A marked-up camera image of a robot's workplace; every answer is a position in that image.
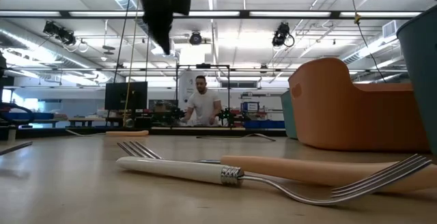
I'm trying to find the wooden-handled fork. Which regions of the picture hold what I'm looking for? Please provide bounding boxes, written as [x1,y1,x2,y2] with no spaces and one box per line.
[64,129,150,138]
[117,140,437,193]

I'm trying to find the white-handled fork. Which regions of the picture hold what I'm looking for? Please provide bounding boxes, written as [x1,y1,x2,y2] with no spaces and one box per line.
[115,154,433,207]

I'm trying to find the grey ceiling air vent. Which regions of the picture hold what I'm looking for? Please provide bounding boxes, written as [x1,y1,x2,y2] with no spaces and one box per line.
[381,19,407,40]

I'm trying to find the black computer monitor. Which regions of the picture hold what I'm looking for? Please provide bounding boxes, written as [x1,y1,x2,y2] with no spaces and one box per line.
[104,81,149,111]

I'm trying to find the person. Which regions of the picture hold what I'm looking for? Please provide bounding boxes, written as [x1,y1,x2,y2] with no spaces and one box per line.
[180,75,223,127]

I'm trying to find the long overhead light bar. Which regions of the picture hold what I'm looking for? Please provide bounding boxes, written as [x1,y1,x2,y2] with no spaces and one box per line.
[0,10,424,20]

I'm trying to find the black ceiling spotlight cluster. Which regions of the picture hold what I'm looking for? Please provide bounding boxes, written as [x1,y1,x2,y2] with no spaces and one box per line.
[42,20,77,46]

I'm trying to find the blue plastic bin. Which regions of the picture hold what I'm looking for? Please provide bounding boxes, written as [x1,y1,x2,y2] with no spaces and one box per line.
[395,4,437,156]

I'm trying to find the blue box with label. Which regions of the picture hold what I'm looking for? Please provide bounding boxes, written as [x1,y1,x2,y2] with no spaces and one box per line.
[240,101,260,113]

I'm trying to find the blue storage crates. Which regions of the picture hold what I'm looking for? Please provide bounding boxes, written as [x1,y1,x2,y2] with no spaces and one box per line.
[244,120,286,130]

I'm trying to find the orange plastic bin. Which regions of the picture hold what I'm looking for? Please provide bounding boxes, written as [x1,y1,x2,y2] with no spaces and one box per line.
[288,57,432,153]

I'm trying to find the teal plastic bin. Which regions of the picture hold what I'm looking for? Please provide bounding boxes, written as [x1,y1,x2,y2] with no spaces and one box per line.
[281,89,298,140]

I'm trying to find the round black ceiling camera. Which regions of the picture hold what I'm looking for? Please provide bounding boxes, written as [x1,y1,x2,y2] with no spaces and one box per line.
[188,30,203,46]

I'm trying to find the yellow hanging rope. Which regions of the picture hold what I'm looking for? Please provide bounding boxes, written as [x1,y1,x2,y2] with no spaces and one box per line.
[122,0,139,124]

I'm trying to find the hanging cable with yellow tie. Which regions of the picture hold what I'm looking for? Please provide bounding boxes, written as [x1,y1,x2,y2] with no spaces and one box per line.
[347,0,387,83]

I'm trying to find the black background rig frame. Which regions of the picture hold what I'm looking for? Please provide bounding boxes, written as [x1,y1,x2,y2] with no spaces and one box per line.
[175,63,231,128]

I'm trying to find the black aluminium rig frame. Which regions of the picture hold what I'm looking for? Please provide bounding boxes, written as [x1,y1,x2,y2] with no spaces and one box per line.
[0,126,288,140]

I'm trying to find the black ceiling device with cable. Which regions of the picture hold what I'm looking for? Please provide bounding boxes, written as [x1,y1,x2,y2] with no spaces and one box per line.
[271,21,296,48]

